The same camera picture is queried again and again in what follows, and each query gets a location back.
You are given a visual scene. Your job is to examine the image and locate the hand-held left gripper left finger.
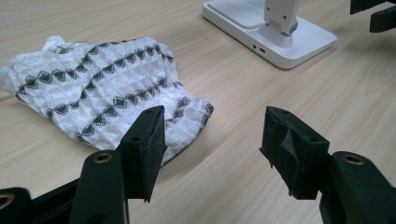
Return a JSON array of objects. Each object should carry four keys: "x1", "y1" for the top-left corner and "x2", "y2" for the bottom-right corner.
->
[{"x1": 115, "y1": 105, "x2": 168, "y2": 203}]

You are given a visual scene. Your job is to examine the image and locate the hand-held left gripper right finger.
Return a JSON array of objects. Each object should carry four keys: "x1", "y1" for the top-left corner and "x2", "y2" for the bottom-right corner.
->
[{"x1": 259, "y1": 105, "x2": 332, "y2": 201}]

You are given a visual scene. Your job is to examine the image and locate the white cloth with grey pattern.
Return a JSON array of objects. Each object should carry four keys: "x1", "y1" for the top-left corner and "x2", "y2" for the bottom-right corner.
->
[{"x1": 0, "y1": 35, "x2": 215, "y2": 166}]

